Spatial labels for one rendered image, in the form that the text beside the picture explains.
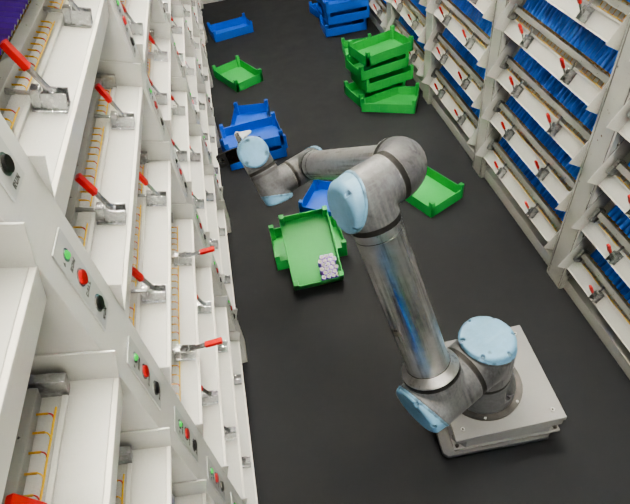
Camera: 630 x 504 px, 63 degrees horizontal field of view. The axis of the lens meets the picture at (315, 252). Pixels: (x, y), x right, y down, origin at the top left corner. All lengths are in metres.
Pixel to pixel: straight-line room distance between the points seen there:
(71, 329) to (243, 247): 1.74
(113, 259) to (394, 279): 0.60
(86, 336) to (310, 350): 1.37
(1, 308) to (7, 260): 0.05
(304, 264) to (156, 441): 1.40
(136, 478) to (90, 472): 0.19
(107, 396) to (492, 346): 1.02
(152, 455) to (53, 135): 0.44
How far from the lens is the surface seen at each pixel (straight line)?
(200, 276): 1.47
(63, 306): 0.55
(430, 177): 2.52
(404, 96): 3.14
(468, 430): 1.60
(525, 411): 1.64
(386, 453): 1.69
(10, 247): 0.49
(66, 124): 0.69
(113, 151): 0.97
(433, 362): 1.29
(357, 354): 1.86
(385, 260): 1.09
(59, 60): 0.85
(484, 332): 1.43
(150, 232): 1.07
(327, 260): 2.02
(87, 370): 0.63
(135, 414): 0.71
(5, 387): 0.43
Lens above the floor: 1.57
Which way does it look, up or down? 46 degrees down
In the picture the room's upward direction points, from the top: 9 degrees counter-clockwise
